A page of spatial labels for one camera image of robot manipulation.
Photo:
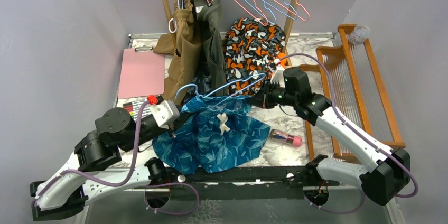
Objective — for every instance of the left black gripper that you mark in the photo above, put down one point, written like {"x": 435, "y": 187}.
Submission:
{"x": 177, "y": 123}

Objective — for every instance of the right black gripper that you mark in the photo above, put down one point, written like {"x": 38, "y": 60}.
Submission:
{"x": 262, "y": 98}

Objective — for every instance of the light blue wire hanger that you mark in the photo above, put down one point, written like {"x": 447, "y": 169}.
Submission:
{"x": 224, "y": 87}

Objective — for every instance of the blue patterned shorts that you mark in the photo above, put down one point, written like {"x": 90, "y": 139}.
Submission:
{"x": 218, "y": 135}

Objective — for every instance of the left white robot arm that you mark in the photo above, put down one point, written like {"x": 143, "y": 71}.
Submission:
{"x": 67, "y": 193}

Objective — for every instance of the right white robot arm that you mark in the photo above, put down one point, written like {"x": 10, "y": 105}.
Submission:
{"x": 382, "y": 172}

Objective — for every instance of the dark patterned shorts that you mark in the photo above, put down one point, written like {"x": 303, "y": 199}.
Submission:
{"x": 203, "y": 81}

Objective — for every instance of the tan brown shorts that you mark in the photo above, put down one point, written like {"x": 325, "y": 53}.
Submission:
{"x": 186, "y": 51}

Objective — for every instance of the orange camo shorts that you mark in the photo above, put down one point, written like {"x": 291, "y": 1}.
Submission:
{"x": 251, "y": 49}

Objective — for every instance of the dark green shorts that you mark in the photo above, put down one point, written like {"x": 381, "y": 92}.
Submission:
{"x": 209, "y": 15}

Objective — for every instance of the wooden hanger stand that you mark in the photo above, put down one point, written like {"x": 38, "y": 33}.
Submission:
{"x": 291, "y": 16}

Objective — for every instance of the pink capped pencil tube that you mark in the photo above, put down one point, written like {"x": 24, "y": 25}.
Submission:
{"x": 283, "y": 137}

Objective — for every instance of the marker set pack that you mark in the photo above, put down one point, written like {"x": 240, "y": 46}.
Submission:
{"x": 133, "y": 107}

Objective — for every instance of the pink clipboard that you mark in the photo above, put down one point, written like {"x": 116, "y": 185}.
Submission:
{"x": 142, "y": 74}

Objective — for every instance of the wooden drying rack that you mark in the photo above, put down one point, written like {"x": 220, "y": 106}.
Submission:
{"x": 360, "y": 92}

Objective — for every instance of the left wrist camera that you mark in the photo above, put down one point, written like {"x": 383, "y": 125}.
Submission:
{"x": 165, "y": 112}

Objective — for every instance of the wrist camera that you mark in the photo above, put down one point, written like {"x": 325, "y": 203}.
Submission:
{"x": 277, "y": 70}
{"x": 165, "y": 112}

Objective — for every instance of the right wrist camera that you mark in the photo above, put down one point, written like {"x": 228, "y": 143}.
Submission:
{"x": 277, "y": 70}

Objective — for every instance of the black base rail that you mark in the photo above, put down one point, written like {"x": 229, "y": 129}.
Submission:
{"x": 240, "y": 183}

